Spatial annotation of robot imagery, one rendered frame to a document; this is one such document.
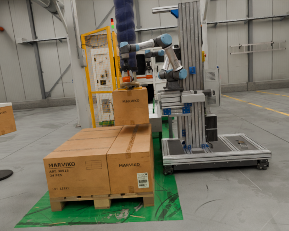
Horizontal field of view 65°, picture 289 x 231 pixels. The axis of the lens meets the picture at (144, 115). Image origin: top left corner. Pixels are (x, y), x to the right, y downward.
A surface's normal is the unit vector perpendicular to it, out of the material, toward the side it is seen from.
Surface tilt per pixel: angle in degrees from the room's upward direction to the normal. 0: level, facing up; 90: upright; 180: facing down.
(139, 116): 90
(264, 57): 90
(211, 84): 90
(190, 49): 90
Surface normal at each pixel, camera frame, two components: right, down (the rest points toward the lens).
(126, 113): 0.03, 0.18
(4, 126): 0.93, -0.02
